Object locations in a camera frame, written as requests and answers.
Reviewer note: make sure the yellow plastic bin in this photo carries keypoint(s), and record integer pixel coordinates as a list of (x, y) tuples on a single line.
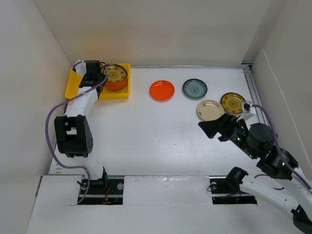
[(75, 79)]

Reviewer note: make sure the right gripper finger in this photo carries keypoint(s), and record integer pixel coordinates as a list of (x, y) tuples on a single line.
[(212, 130), (219, 123)]

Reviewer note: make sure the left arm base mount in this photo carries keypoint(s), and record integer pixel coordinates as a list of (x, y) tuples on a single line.
[(107, 190)]

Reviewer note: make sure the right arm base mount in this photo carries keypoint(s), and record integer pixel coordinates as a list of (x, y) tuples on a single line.
[(222, 194)]

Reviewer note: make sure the yellow brown plate front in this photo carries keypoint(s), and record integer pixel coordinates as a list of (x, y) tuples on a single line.
[(116, 73)]

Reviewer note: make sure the yellow brown plate right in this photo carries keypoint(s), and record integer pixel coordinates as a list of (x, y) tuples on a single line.
[(232, 103)]

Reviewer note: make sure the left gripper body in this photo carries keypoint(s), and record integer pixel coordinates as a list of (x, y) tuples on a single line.
[(103, 77)]

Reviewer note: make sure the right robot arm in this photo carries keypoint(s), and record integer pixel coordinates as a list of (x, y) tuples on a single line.
[(257, 142)]

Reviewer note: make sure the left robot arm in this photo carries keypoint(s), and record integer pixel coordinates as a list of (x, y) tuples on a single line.
[(73, 133)]

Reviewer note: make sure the yellow brown plate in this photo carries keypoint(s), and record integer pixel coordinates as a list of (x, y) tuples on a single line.
[(116, 73), (232, 103)]

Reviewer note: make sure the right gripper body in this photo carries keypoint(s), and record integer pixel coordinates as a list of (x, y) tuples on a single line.
[(234, 131)]

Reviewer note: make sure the cream floral plate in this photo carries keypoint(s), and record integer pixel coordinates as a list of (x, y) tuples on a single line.
[(209, 110)]

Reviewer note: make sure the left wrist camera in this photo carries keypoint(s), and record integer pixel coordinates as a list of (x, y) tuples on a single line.
[(87, 66)]

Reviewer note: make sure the blue patterned plate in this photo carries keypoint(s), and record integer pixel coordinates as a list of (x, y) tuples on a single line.
[(194, 89)]

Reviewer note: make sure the orange plate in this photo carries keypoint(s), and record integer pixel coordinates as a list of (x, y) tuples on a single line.
[(162, 90), (115, 85)]

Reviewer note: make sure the aluminium rail right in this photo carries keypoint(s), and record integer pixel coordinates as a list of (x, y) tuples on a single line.
[(255, 99)]

